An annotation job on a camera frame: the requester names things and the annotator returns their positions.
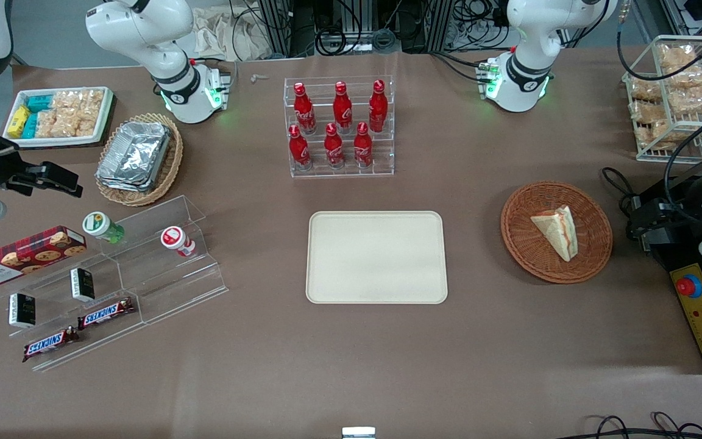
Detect rice cracker bag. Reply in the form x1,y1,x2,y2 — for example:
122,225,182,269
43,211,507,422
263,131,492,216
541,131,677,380
35,109,60,139
76,89,105,138
52,91,82,138

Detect black base cables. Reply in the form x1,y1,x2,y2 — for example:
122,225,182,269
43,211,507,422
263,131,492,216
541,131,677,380
429,51,487,84

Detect small black chocolate box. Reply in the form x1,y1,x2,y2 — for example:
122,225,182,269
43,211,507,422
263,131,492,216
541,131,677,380
8,292,37,329
70,268,96,303

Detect stacked aluminium foil trays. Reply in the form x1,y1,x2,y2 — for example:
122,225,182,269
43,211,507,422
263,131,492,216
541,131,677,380
96,121,172,193

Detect black floor cable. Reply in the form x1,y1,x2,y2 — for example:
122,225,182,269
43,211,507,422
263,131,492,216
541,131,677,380
569,415,629,439
649,411,702,439

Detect red lidded cup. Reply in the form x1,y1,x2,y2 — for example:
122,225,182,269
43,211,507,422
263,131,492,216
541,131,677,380
160,226,197,258

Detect brown round wicker basket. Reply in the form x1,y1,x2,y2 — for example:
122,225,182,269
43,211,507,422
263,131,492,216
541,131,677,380
500,181,614,285

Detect red tartan cookie box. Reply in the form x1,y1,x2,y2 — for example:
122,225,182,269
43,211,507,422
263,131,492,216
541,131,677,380
0,225,88,289

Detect black metal mount block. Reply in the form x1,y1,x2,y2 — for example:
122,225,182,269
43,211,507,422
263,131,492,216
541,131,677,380
625,163,702,257

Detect green lidded cup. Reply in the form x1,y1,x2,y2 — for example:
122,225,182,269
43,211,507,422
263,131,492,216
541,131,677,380
82,211,126,245

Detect white wire rack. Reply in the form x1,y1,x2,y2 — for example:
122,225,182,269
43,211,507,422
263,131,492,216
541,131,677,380
622,34,702,164

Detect Snickers chocolate bar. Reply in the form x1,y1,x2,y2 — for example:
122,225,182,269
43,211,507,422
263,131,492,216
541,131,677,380
77,297,136,330
21,327,81,363

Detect clear acrylic bottle rack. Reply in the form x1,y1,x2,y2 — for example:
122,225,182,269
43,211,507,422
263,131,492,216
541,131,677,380
283,75,395,179

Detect aluminium frame rack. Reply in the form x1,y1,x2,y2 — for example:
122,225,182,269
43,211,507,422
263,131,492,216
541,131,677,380
258,0,511,57

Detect black looped cable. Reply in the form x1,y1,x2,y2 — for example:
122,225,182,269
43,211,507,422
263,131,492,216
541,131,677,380
600,166,639,212

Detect beige crumpled cloth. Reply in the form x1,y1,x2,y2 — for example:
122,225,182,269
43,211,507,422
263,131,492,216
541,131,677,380
191,5,279,62

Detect light oval wicker basket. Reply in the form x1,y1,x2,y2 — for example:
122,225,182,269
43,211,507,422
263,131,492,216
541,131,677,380
94,112,184,207

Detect red cola bottle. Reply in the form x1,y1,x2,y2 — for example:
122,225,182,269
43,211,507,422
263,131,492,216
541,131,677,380
324,123,346,170
368,79,389,134
288,124,313,171
294,82,317,135
332,80,354,134
353,121,374,169

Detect fried snack bag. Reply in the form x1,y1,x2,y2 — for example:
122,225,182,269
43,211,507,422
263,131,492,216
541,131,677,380
657,43,700,70
661,65,702,90
629,100,669,123
667,85,702,114
637,121,675,151
629,79,663,102

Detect clear acrylic stepped shelf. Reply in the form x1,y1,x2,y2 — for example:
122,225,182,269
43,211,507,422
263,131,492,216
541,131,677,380
0,195,230,373

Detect triangle sandwich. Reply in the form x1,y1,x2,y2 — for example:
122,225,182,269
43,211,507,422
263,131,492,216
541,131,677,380
530,205,579,263

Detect beige plastic tray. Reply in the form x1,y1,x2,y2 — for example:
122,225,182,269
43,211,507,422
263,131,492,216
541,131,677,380
306,211,449,305

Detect white rectangular snack tray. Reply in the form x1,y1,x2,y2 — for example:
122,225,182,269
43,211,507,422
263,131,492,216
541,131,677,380
2,86,115,149

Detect yellow snack pack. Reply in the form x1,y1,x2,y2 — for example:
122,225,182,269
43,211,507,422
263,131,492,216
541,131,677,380
7,104,30,139

